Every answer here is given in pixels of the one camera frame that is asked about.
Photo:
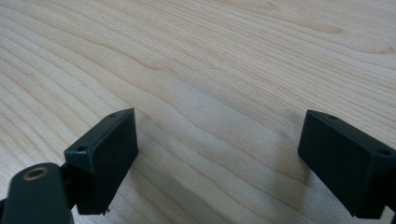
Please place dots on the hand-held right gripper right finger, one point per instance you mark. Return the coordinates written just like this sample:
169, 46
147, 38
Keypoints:
348, 165

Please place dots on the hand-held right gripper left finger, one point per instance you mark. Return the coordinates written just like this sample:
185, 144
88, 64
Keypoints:
102, 158

